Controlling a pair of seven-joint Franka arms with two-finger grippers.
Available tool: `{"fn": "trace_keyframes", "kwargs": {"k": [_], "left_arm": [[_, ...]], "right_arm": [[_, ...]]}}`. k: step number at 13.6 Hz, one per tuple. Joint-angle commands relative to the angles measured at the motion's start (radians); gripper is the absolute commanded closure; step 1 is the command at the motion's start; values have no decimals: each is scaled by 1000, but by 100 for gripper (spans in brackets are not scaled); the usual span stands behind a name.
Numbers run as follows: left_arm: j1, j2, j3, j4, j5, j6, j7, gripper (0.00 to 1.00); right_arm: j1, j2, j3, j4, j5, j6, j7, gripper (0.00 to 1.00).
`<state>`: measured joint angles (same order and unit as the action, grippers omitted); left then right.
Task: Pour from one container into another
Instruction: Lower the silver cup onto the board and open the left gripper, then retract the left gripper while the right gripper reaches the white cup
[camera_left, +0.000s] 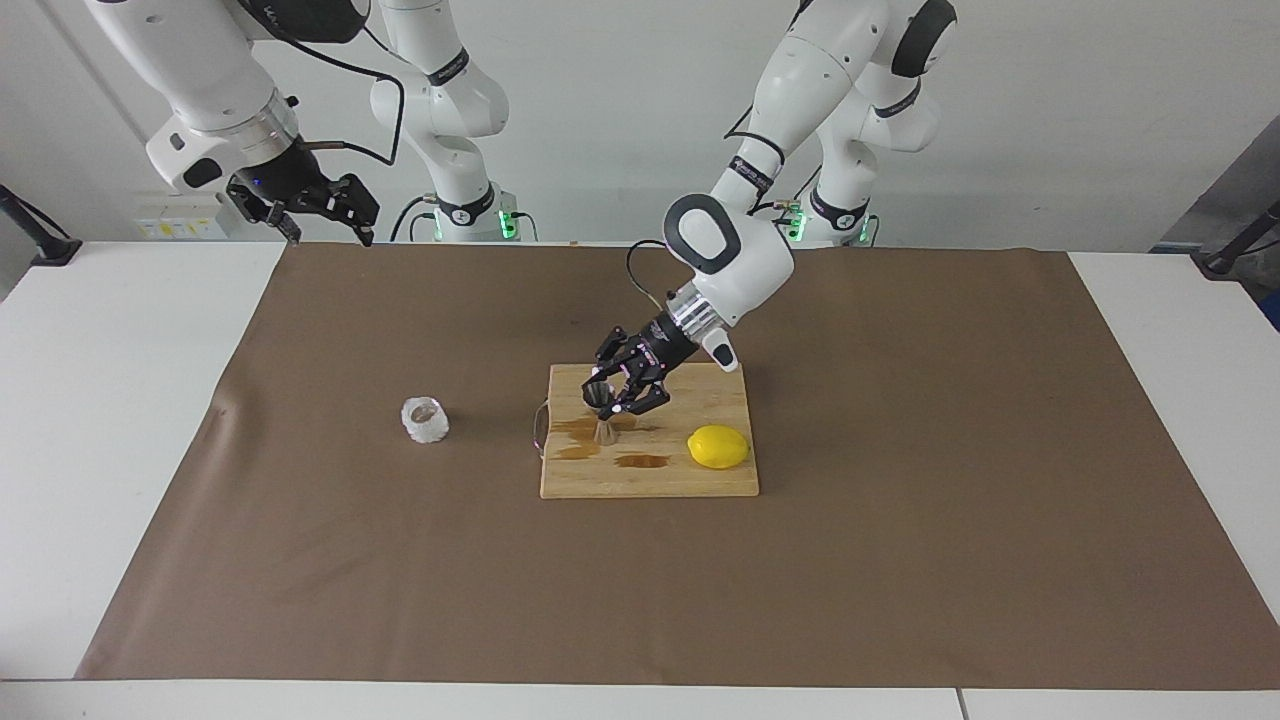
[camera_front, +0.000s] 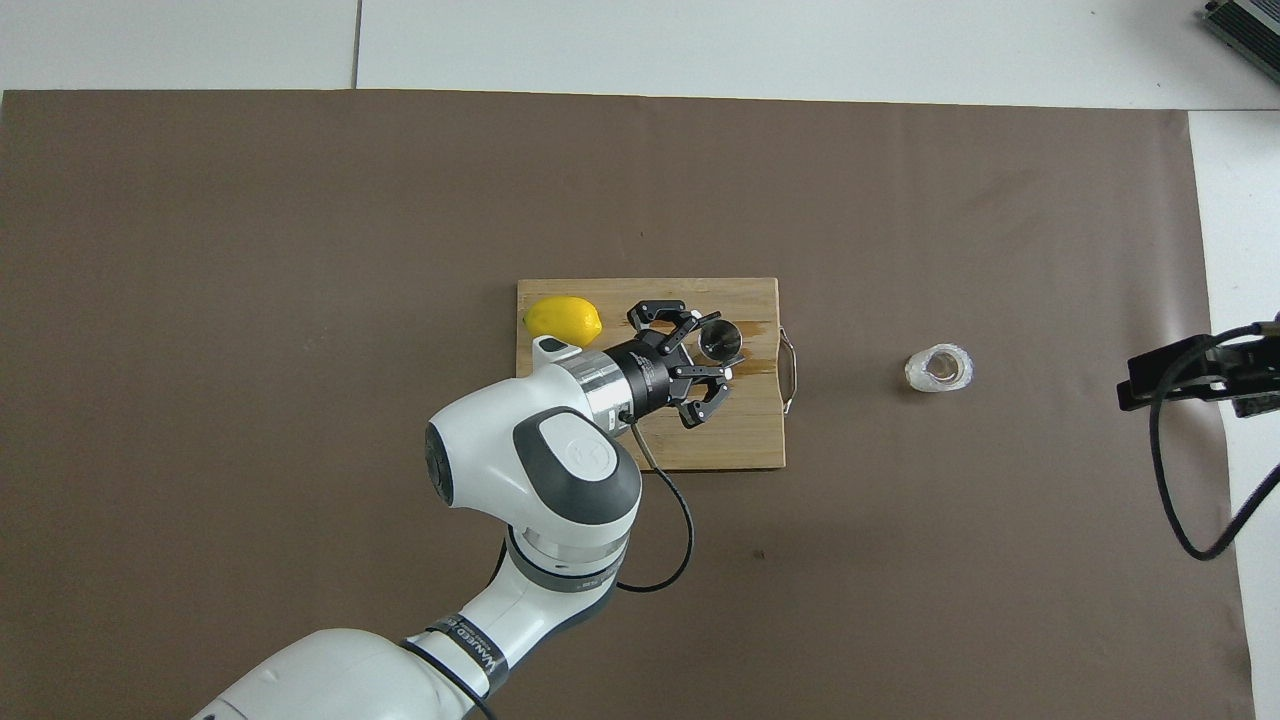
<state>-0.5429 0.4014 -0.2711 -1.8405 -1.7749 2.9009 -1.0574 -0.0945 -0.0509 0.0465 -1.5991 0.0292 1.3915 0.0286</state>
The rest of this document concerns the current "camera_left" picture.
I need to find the steel double jigger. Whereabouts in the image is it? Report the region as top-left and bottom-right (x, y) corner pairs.
(583, 378), (627, 447)

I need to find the clear faceted glass cup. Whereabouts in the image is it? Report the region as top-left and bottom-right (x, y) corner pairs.
(400, 396), (451, 446)

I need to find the yellow lemon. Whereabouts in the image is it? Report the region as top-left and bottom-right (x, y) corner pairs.
(687, 424), (751, 471)

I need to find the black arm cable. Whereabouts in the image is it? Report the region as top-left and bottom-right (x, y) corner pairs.
(625, 100), (801, 313)
(240, 0), (407, 169)

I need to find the grey partition panel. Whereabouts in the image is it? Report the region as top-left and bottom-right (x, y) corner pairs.
(1160, 118), (1280, 253)

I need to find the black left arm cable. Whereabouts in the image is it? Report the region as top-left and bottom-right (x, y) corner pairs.
(625, 100), (801, 313)

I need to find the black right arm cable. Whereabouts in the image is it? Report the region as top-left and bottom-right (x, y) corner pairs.
(240, 0), (407, 169)

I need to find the black camera stand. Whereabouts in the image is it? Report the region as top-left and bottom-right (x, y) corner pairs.
(1200, 200), (1280, 280)
(0, 185), (83, 267)

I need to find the white wall power outlet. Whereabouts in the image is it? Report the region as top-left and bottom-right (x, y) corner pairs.
(135, 195), (233, 242)

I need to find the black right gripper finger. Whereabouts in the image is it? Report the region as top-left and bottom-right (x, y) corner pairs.
(227, 188), (302, 245)
(298, 174), (381, 248)

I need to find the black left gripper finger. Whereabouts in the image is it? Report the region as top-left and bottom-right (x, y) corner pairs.
(586, 327), (642, 399)
(608, 376), (672, 420)

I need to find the wooden cutting board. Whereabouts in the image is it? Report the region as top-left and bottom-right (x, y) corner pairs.
(528, 362), (761, 499)

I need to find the brown paper table mat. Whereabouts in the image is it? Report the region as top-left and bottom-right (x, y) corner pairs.
(75, 240), (1280, 691)

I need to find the black base cable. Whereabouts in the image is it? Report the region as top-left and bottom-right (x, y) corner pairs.
(388, 194), (443, 244)
(745, 165), (823, 244)

